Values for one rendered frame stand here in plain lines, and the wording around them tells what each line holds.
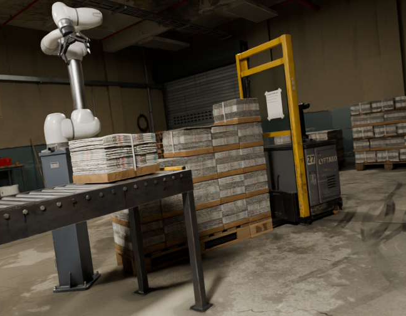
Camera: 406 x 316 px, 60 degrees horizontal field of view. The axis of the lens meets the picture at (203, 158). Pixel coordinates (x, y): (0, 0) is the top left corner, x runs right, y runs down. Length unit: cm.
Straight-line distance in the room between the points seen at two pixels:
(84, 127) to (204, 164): 102
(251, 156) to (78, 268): 175
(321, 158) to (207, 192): 136
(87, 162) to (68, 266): 112
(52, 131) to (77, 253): 89
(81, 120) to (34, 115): 698
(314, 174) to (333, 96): 558
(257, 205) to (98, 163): 194
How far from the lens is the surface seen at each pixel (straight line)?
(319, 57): 938
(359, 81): 902
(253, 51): 392
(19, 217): 145
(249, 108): 337
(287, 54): 357
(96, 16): 242
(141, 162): 195
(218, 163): 311
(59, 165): 270
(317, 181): 381
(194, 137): 303
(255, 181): 337
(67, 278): 286
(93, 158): 186
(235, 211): 323
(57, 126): 272
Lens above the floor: 96
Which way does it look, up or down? 3 degrees down
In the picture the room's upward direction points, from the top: 7 degrees counter-clockwise
